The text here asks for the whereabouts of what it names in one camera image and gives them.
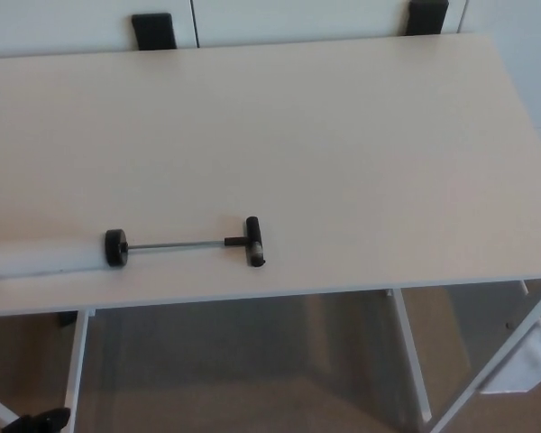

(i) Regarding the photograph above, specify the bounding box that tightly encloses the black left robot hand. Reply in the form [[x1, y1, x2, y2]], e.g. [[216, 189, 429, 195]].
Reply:
[[4, 407, 72, 433]]

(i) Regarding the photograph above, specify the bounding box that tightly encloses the white air pump black handle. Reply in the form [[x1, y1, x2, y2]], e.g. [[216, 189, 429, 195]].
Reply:
[[0, 216, 266, 281]]

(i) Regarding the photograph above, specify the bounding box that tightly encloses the white cabinet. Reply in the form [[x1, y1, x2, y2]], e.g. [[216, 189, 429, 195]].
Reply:
[[0, 0, 541, 60]]

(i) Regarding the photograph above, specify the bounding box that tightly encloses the white sheet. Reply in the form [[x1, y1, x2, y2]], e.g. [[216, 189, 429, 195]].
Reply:
[[477, 315, 541, 396]]

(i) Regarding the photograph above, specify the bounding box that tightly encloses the white desk leg frame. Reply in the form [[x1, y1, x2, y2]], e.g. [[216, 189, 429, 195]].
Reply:
[[0, 310, 96, 433], [385, 279, 541, 433]]

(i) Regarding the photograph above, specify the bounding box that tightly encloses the black rectangular bracket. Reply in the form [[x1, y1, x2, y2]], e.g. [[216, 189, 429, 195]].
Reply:
[[405, 0, 449, 36], [131, 13, 180, 51]]

